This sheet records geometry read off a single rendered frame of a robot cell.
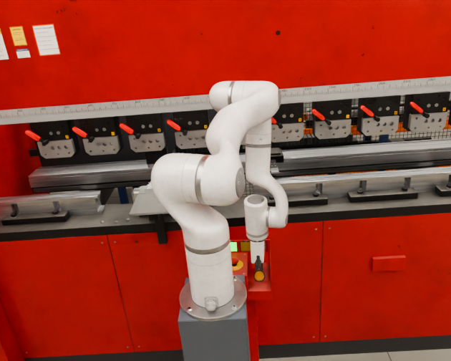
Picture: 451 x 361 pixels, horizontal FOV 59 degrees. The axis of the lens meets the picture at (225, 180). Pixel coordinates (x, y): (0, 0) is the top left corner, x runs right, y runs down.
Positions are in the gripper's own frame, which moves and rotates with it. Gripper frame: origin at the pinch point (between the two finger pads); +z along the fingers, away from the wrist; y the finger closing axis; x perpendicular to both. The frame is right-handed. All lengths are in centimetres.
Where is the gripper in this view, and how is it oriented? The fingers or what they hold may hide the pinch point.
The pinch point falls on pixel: (258, 266)
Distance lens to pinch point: 162.5
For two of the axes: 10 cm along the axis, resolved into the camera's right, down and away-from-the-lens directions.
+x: 9.9, -0.4, -1.0
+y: -0.7, 5.0, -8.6
